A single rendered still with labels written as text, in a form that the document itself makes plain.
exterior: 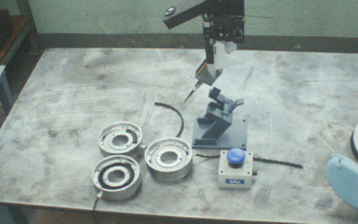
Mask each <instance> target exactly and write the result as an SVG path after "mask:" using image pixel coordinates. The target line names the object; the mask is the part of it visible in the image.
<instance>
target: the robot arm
mask: <svg viewBox="0 0 358 224"><path fill-rule="evenodd" d="M200 15H201V17H202V18H203V39H204V40H205V54H206V64H207V65H208V71H209V73H210V74H211V76H212V77H213V78H216V70H217V69H219V68H225V67H230V66H233V65H235V63H236V59H235V58H234V57H233V56H230V55H228V54H227V53H228V52H229V53H230V52H232V51H233V52H234V51H235V50H236V49H237V45H236V44H244V26H245V4H244V0H185V1H183V2H181V3H178V4H176V5H174V6H172V7H170V8H168V9H166V10H165V14H164V17H163V19H162V22H164V23H165V25H166V26H167V27H168V28H169V29H172V28H174V27H176V26H178V25H180V24H182V23H184V22H187V21H189V20H191V19H193V18H195V17H198V16H200ZM234 30H235V35H234ZM241 32H242V38H237V37H241ZM326 177H327V179H328V181H329V183H330V184H331V187H332V189H333V190H334V191H335V192H336V193H337V194H338V196H340V197H341V198H342V199H343V200H344V201H345V202H346V203H348V204H349V205H351V206H353V207H355V208H358V125H357V126H356V127H355V130H354V131H353V133H352V134H351V136H350V137H349V139H348V140H347V142H346V143H345V145H344V146H343V147H342V148H341V149H340V150H339V151H338V153H337V154H335V155H333V156H332V157H331V160H330V161H329V162H328V163H327V164H326Z"/></svg>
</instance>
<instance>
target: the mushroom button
mask: <svg viewBox="0 0 358 224"><path fill-rule="evenodd" d="M245 158H246V154H245V152H244V151H243V150H242V149H239V148H232V149H230V150H229V151H228V152H227V160H228V161H229V162H231V163H233V164H239V163H242V162H243V161H244V160H245Z"/></svg>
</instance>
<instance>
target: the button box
mask: <svg viewBox="0 0 358 224"><path fill-rule="evenodd" d="M227 152H228V151H221V153H220V160H219V172H218V181H219V188H225V189H247V190H251V189H252V176H253V175H257V170H252V161H253V152H245V154H246V158H245V160H244V161H243V162H242V163H239V164H233V163H231V162H229V161H228V160H227Z"/></svg>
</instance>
